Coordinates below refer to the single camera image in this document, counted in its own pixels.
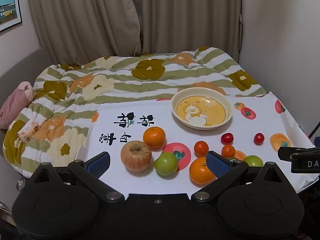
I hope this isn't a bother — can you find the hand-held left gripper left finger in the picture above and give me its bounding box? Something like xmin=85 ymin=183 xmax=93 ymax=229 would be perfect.
xmin=32 ymin=151 xmax=125 ymax=204

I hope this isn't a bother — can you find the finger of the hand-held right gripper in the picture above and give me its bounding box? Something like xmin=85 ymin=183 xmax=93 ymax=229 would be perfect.
xmin=278 ymin=146 xmax=320 ymax=161

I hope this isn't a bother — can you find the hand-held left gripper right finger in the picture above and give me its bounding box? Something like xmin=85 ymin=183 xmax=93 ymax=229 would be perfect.
xmin=191 ymin=151 xmax=284 ymax=203

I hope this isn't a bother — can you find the large orange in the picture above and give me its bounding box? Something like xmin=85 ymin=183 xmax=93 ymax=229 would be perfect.
xmin=143 ymin=126 xmax=166 ymax=149
xmin=189 ymin=156 xmax=217 ymax=185

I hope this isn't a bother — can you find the small tangerine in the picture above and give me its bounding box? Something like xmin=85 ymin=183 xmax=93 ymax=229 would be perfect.
xmin=194 ymin=141 xmax=209 ymax=157
xmin=221 ymin=145 xmax=236 ymax=158

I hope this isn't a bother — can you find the green apple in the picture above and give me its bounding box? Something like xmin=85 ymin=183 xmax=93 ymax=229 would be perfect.
xmin=154 ymin=152 xmax=179 ymax=176
xmin=243 ymin=155 xmax=264 ymax=167

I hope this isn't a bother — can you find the red apple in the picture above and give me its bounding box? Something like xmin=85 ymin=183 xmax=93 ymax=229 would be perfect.
xmin=120 ymin=140 xmax=152 ymax=172

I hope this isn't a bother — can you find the cream bowl with duck print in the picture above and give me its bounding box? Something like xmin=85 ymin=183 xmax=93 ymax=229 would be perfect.
xmin=171 ymin=88 xmax=233 ymax=130

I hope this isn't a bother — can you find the white fruit-print cloth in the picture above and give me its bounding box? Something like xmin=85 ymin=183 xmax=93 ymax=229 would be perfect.
xmin=84 ymin=91 xmax=319 ymax=195

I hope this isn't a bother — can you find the tissue packet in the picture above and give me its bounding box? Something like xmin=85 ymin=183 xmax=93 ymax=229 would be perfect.
xmin=17 ymin=121 xmax=41 ymax=143

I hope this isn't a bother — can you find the striped floral blanket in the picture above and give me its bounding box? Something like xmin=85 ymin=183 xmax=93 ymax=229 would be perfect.
xmin=2 ymin=46 xmax=267 ymax=179

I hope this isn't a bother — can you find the pink pillow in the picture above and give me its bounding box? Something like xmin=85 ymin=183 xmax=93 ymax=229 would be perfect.
xmin=0 ymin=81 xmax=34 ymax=130

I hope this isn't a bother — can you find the beige upholstered headboard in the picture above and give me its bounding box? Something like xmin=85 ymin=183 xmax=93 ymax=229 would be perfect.
xmin=0 ymin=47 xmax=52 ymax=110

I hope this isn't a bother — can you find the dark cable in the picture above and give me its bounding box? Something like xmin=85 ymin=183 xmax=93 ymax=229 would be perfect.
xmin=308 ymin=120 xmax=320 ymax=139

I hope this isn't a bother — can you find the framed wall picture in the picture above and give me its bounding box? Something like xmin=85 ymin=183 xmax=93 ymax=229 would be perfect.
xmin=0 ymin=0 xmax=23 ymax=32

